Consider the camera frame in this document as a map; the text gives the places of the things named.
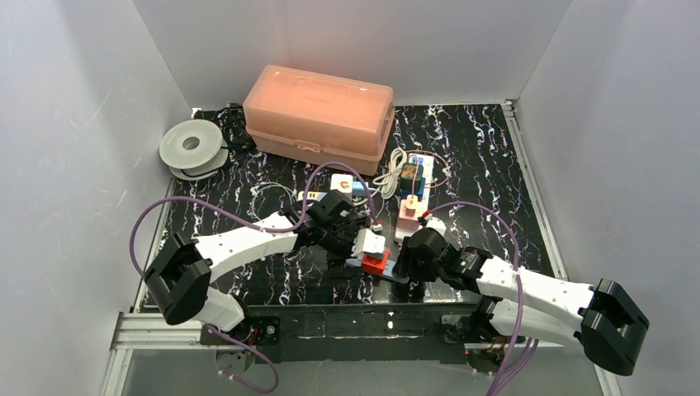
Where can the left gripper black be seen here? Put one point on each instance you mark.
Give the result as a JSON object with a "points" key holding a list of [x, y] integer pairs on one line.
{"points": [[339, 240]]}

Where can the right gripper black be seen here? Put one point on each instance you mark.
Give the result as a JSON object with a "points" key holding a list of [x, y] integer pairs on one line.
{"points": [[408, 267]]}

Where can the white usb charging hub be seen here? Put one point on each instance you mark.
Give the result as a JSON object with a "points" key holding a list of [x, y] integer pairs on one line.
{"points": [[311, 195]]}

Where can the light blue power strip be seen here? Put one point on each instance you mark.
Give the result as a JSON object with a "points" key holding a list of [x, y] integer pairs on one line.
{"points": [[388, 275]]}

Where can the red cube socket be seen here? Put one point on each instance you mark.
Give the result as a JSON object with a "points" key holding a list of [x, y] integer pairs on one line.
{"points": [[375, 263]]}

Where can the pink translucent plastic storage box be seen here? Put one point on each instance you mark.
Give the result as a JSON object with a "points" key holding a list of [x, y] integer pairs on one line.
{"points": [[318, 118]]}

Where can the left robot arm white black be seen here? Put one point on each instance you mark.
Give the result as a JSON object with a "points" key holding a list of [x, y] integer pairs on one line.
{"points": [[180, 277]]}

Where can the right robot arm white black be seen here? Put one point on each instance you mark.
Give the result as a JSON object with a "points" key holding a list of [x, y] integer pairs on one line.
{"points": [[601, 320]]}

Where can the pink plug adapter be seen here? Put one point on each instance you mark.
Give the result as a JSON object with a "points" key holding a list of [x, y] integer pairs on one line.
{"points": [[409, 212]]}

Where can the blue plug adapter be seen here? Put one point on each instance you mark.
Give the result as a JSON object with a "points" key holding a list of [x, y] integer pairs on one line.
{"points": [[418, 193]]}

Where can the white cube charger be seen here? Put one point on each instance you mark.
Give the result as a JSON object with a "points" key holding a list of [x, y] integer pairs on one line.
{"points": [[343, 184]]}

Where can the dark green cube charger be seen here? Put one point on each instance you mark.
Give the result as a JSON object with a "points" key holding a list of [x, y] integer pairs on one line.
{"points": [[410, 177]]}

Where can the grey filament spool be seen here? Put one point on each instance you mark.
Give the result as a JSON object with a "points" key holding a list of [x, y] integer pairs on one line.
{"points": [[194, 150]]}

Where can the aluminium frame rail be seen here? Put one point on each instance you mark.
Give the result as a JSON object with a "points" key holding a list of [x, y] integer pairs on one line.
{"points": [[148, 331]]}

